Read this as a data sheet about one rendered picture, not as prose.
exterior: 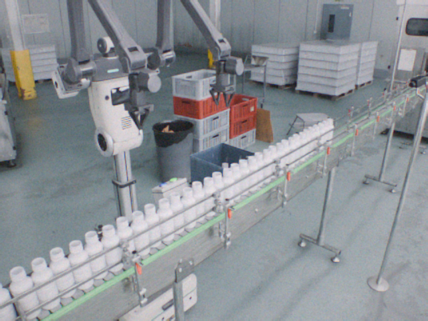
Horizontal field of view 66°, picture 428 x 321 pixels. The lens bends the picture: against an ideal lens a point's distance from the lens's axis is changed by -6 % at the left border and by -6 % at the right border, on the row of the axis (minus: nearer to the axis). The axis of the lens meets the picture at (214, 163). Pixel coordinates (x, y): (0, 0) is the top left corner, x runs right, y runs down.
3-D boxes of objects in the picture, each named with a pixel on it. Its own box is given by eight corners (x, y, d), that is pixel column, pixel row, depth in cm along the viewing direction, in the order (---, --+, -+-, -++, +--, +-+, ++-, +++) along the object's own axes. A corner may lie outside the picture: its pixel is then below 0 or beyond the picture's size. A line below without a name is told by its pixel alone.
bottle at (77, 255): (75, 292, 105) (65, 251, 98) (75, 279, 110) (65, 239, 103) (94, 288, 107) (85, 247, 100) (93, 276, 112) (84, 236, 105)
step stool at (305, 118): (313, 132, 543) (315, 108, 526) (331, 147, 488) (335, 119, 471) (285, 134, 535) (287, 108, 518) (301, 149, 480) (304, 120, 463)
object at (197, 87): (199, 100, 370) (199, 80, 361) (171, 95, 392) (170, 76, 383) (230, 90, 415) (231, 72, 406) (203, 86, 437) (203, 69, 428)
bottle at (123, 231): (118, 255, 122) (111, 217, 115) (134, 251, 124) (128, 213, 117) (120, 265, 117) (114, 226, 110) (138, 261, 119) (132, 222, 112)
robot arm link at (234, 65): (224, 43, 150) (211, 47, 144) (245, 45, 143) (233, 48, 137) (225, 70, 156) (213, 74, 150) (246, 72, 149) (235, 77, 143)
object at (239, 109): (231, 123, 442) (231, 106, 433) (206, 117, 466) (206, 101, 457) (257, 113, 485) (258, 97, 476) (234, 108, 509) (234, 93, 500)
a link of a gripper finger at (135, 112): (136, 133, 123) (134, 108, 119) (125, 129, 127) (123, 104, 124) (152, 128, 128) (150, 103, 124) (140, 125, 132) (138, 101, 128)
